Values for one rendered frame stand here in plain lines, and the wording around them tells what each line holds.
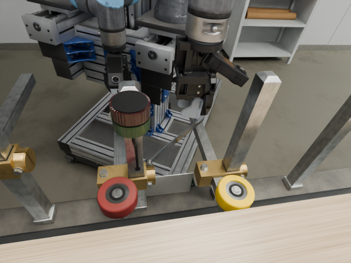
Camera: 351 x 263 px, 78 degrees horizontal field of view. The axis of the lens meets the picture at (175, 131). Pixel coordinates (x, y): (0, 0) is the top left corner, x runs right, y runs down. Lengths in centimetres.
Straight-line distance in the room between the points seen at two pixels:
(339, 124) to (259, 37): 303
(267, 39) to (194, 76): 328
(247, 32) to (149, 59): 275
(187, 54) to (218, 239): 35
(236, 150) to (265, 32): 316
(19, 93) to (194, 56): 46
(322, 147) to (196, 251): 44
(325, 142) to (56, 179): 152
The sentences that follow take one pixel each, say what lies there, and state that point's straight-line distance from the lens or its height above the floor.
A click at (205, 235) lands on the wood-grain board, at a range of 45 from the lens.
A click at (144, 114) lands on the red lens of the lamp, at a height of 111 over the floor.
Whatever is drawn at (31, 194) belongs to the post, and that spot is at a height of 85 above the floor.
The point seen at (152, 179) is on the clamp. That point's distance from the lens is 54.
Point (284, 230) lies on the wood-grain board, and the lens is 51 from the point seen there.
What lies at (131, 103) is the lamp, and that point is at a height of 111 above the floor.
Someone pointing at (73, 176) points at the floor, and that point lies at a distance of 167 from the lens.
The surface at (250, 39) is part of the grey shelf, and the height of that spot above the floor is 16.
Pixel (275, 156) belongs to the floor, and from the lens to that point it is 195.
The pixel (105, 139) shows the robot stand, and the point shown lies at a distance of 155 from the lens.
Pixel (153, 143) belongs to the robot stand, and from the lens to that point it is 149.
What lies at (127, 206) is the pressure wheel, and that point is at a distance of 46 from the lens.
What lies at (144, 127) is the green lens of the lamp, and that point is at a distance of 34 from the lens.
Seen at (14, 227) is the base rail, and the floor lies 70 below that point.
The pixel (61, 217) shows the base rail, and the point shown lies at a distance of 72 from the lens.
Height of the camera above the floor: 131
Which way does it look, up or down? 44 degrees down
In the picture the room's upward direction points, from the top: 6 degrees clockwise
